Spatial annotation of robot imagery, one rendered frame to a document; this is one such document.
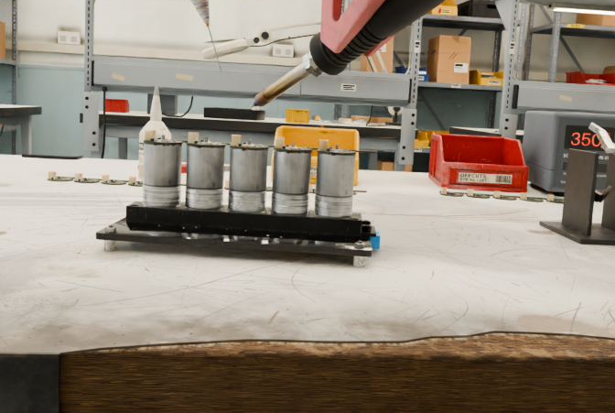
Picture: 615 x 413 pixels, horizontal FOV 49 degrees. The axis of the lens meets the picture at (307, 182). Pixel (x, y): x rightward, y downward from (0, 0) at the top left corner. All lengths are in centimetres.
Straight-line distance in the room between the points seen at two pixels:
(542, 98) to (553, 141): 223
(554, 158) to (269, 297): 53
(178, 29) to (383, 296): 464
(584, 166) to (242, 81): 229
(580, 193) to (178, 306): 35
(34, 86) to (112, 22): 70
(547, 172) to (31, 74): 454
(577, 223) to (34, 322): 41
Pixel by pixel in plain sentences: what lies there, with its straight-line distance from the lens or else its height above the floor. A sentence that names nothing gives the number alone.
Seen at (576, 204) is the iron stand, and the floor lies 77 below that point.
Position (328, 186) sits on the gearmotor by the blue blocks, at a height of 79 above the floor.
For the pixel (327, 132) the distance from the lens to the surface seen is 87.
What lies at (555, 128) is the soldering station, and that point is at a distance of 79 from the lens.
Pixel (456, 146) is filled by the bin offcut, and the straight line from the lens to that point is 91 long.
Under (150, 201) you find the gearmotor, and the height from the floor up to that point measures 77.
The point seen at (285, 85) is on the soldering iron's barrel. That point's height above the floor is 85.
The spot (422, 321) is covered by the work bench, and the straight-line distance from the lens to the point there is 30.
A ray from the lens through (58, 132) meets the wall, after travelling 505.
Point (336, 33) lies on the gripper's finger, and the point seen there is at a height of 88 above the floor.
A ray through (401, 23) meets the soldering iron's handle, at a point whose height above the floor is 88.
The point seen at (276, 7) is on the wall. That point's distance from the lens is 493.
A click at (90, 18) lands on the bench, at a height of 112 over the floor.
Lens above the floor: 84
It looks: 7 degrees down
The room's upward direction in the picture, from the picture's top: 3 degrees clockwise
